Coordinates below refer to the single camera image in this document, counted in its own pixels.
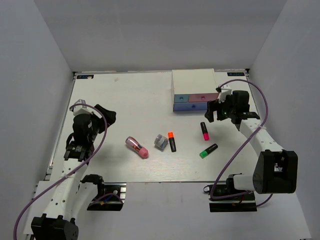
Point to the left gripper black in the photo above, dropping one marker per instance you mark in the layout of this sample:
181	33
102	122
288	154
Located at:
110	115

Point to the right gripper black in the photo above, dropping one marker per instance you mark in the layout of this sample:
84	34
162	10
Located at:
214	105

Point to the light blue small drawer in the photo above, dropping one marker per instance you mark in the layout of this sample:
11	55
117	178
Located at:
181	98

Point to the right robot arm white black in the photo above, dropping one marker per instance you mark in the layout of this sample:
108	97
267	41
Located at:
276	169

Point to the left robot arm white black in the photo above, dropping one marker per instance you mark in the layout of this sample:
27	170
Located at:
74	190

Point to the pink small drawer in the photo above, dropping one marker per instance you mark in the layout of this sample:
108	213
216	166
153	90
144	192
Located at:
202	97

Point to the blue wide drawer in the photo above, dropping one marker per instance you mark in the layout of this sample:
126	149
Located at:
189	106

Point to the pink cap highlighter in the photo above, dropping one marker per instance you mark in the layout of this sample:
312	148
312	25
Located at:
204	130

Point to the white drawer organizer box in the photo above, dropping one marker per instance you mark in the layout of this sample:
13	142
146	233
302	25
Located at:
193	81

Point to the left corner label sticker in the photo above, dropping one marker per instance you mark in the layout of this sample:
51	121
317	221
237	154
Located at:
85	76

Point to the corner label sticker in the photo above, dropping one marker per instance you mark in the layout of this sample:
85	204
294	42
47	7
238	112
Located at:
85	76
235	74

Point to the right corner label sticker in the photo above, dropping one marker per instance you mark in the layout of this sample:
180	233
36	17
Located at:
235	74

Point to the green cap highlighter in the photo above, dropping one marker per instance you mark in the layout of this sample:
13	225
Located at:
208	151

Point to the orange cap highlighter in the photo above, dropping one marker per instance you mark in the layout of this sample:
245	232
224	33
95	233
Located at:
172	142

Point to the pink cap pencil tube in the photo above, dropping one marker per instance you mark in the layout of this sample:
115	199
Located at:
135	146

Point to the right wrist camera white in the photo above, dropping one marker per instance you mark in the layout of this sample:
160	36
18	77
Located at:
224	91

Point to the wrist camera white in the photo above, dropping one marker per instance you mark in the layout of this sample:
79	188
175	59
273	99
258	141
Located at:
80	108
224	91

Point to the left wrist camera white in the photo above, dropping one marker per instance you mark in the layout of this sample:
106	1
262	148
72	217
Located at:
80	108

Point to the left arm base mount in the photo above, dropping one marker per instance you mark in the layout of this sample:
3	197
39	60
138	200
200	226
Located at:
110	198

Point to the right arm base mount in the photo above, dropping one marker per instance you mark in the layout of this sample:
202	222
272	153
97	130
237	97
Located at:
237	204

